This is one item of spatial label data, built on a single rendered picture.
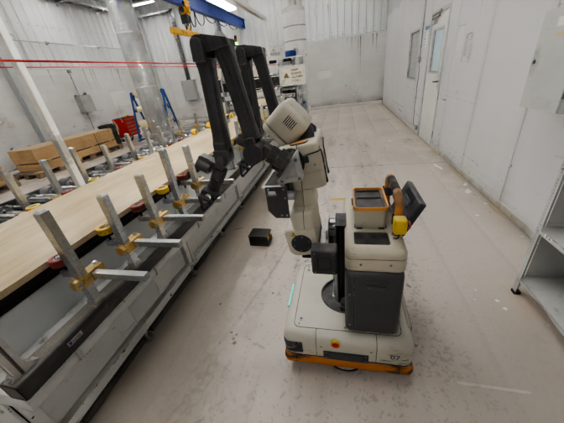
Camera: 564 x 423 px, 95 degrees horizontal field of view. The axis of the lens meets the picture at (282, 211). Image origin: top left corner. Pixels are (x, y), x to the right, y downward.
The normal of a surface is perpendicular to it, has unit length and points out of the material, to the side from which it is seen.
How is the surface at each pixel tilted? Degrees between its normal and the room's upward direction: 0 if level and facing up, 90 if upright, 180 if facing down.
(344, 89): 90
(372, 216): 92
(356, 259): 90
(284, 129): 90
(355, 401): 0
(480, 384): 0
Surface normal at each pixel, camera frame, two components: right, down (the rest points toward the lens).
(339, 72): -0.20, 0.48
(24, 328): 0.97, -0.01
